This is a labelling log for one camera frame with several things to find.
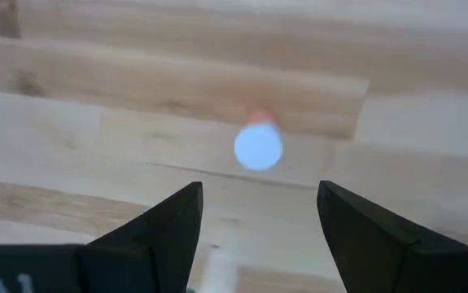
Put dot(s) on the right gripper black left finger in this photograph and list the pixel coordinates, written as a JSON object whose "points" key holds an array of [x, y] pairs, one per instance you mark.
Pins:
{"points": [[164, 244]]}

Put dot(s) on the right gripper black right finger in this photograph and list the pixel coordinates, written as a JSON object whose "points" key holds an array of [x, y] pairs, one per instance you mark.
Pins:
{"points": [[364, 252]]}

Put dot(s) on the red medicine bottle white cap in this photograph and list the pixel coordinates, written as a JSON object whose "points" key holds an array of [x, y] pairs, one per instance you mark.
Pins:
{"points": [[258, 146]]}

